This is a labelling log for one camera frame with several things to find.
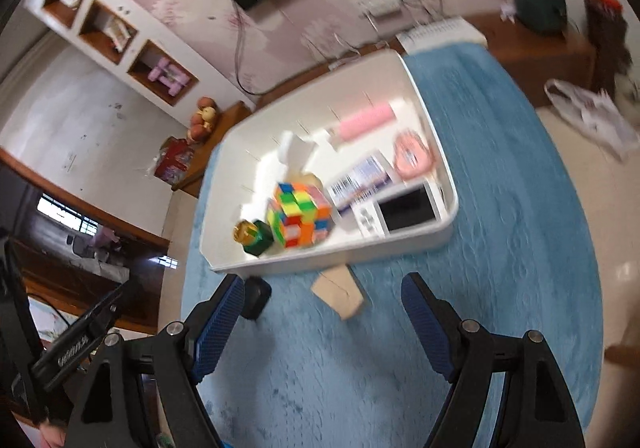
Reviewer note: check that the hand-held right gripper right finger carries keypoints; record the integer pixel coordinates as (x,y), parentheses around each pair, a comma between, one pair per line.
(427,328)

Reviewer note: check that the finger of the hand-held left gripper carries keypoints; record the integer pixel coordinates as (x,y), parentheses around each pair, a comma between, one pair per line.
(80,343)

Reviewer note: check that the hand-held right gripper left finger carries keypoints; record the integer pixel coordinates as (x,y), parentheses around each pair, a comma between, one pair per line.
(220,323)

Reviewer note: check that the small black case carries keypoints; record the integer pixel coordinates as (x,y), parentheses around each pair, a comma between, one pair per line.
(257,298)

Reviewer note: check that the green battery box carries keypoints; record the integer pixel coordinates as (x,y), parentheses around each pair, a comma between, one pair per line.
(257,238)

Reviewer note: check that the beige box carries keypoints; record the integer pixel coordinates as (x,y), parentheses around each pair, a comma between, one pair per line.
(340,293)

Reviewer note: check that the silver digital camera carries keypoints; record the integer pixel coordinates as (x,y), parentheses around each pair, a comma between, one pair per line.
(405,210)

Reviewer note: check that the colourful puzzle cube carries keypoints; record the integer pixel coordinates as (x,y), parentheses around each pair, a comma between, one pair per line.
(297,215)

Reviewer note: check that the clear labelled plastic case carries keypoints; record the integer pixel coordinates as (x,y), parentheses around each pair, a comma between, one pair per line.
(362,183)

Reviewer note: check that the white plastic storage box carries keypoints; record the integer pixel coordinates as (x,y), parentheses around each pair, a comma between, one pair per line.
(260,168)

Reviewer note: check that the pink round correction tape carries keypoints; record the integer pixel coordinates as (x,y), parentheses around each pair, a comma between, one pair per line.
(412,155)

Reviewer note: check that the white jar gold lid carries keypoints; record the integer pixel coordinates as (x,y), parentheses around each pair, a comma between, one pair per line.
(295,148)

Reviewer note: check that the pink dispenser with white head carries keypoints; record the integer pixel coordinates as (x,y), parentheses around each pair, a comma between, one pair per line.
(365,123)

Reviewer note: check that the blue plush table mat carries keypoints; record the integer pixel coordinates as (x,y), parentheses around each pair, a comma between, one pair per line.
(350,378)

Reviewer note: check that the window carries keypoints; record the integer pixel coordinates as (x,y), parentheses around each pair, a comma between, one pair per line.
(67,215)

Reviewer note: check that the red tissue box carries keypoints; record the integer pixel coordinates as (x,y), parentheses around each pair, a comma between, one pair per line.
(172,163)

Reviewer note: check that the wooden side cabinet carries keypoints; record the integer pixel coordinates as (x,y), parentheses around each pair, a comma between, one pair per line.
(230,120)

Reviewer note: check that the fruit basket with apples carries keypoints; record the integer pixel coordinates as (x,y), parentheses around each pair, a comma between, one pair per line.
(202,120)

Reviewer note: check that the pink dumbbell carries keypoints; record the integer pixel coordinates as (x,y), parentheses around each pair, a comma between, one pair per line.
(160,70)
(176,80)

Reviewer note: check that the white plastic bag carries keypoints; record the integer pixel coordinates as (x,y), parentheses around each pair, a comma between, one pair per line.
(595,118)

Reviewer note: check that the low wooden television bench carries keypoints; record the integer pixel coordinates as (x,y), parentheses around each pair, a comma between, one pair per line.
(550,58)

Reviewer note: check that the picture card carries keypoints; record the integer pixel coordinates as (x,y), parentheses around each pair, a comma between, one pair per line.
(117,34)

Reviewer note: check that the woven basket with red lid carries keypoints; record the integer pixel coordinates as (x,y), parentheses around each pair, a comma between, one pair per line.
(605,33)

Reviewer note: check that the white wall shelf with dumbbells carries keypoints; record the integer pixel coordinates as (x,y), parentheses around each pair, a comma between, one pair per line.
(145,23)

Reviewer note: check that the white wall socket panel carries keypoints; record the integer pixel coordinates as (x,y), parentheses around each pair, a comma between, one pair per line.
(385,3)

